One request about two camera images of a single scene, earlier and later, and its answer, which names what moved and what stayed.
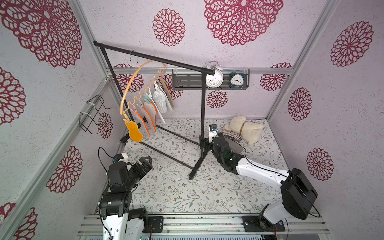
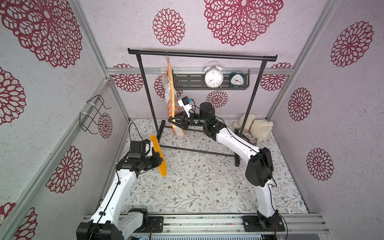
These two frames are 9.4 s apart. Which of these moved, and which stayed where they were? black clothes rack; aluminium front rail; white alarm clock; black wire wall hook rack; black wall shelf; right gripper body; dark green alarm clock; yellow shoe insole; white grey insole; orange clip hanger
Moved: white grey insole; yellow shoe insole; right gripper body; orange clip hanger; black clothes rack
Stayed: black wire wall hook rack; dark green alarm clock; black wall shelf; white alarm clock; aluminium front rail
